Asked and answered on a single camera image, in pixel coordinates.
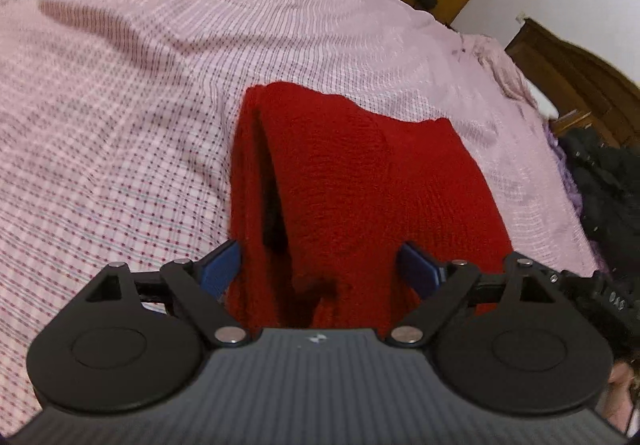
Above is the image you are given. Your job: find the red knitted cardigan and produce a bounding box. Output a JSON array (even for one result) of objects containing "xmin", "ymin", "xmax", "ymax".
[{"xmin": 226, "ymin": 82, "xmax": 512, "ymax": 332}]

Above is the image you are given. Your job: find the black jacket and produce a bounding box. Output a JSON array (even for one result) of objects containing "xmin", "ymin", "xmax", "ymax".
[{"xmin": 556, "ymin": 126, "xmax": 640, "ymax": 361}]

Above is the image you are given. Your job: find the purple cloth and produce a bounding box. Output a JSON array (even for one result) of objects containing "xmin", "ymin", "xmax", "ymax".
[{"xmin": 544, "ymin": 122, "xmax": 610, "ymax": 274}]

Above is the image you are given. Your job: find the white pillow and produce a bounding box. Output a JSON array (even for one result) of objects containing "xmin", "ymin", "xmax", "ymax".
[{"xmin": 525, "ymin": 79, "xmax": 560, "ymax": 121}]

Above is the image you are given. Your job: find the dark wooden headboard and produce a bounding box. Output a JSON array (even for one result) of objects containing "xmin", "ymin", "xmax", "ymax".
[{"xmin": 506, "ymin": 18, "xmax": 640, "ymax": 150}]

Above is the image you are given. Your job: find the pink checkered bed sheet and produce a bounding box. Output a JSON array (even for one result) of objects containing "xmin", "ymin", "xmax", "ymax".
[{"xmin": 1, "ymin": 0, "xmax": 596, "ymax": 434}]

